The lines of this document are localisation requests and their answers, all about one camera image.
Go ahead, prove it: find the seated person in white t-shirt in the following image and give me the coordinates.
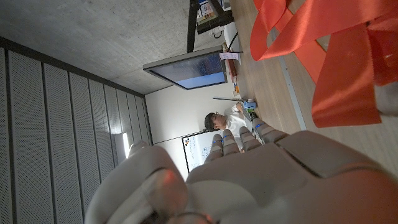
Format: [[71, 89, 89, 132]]
[[204, 102, 259, 151]]

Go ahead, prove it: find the whiteboard with black frame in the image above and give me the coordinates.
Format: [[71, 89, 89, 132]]
[[182, 129, 223, 174]]

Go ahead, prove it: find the red satin ribbon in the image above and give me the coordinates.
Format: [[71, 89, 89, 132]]
[[249, 0, 398, 128]]

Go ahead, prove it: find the flat computer monitor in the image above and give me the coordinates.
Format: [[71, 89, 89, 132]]
[[142, 45, 228, 91]]

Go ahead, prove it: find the flat red box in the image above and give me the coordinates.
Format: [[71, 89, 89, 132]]
[[228, 58, 238, 79]]

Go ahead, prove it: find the small blue toy figure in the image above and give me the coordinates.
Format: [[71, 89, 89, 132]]
[[242, 98, 257, 110]]

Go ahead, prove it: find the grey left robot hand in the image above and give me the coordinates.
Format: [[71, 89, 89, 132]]
[[83, 118, 398, 224]]

